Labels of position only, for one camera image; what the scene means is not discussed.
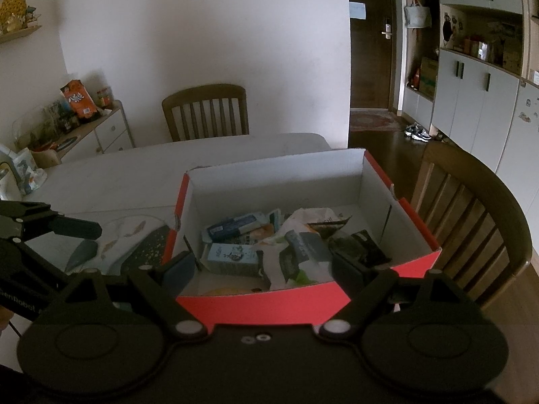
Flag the dark blue packet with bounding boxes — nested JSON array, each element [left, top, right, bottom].
[[205, 214, 260, 243]]

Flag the black packet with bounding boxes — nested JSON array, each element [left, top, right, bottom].
[[327, 229, 393, 268]]

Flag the yellow flower ornament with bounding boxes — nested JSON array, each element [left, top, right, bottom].
[[0, 0, 27, 34]]

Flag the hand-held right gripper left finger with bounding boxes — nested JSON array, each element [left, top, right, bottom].
[[59, 251, 210, 344]]

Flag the wooden chair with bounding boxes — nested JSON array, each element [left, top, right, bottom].
[[410, 143, 533, 308], [162, 84, 250, 142]]

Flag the printed tissue packet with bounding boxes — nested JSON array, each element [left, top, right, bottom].
[[10, 148, 46, 196]]

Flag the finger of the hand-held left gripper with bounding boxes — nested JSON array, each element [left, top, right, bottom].
[[0, 200, 103, 243], [0, 239, 100, 288]]

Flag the light blue packet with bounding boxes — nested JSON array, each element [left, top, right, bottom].
[[208, 243, 260, 277]]

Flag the patterned door rug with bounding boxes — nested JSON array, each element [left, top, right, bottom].
[[349, 109, 399, 132]]

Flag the brown wooden door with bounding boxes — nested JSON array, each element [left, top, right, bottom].
[[349, 0, 401, 110]]

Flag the printed cardboard carton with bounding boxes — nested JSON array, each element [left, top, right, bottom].
[[420, 57, 439, 99]]

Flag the grey sneakers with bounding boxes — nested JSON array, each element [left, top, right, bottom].
[[404, 123, 432, 141]]

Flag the orange snack bag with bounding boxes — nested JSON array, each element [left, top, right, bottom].
[[60, 80, 99, 124]]

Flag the round fish-print placemat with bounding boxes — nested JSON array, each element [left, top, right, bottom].
[[99, 216, 173, 276]]

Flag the white sideboard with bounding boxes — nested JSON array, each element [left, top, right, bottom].
[[55, 100, 135, 163]]

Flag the white wall cabinet unit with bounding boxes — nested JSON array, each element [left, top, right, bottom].
[[398, 0, 539, 177]]

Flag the white stickered cabinet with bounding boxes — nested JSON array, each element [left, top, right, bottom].
[[497, 80, 539, 257]]

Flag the wooden wall shelf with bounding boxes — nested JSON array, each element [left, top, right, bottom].
[[0, 24, 43, 45]]

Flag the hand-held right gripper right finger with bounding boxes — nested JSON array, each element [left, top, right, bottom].
[[318, 251, 477, 344]]

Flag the clear acrylic case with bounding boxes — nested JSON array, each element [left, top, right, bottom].
[[12, 101, 81, 152]]

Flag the white tote bag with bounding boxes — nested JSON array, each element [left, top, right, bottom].
[[404, 2, 432, 29]]

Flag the brown white bag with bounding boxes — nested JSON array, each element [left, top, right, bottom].
[[286, 207, 353, 236]]

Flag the red cardboard box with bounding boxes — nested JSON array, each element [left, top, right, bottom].
[[162, 147, 443, 326]]

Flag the grey blue packet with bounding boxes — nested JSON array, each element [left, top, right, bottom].
[[284, 229, 333, 264]]

